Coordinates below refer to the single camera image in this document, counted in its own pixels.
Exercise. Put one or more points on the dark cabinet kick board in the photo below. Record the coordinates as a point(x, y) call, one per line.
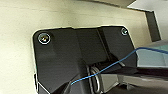
point(153, 26)

